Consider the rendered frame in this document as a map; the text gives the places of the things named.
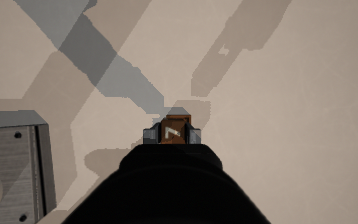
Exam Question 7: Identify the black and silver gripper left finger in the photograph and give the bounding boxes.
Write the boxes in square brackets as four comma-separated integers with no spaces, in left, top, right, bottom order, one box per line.
[143,122,161,144]

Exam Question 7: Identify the brown wooden tray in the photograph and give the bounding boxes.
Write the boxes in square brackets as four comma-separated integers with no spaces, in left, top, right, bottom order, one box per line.
[166,115,191,124]

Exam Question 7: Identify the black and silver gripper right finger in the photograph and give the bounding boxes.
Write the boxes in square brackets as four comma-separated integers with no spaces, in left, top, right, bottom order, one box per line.
[185,122,201,144]

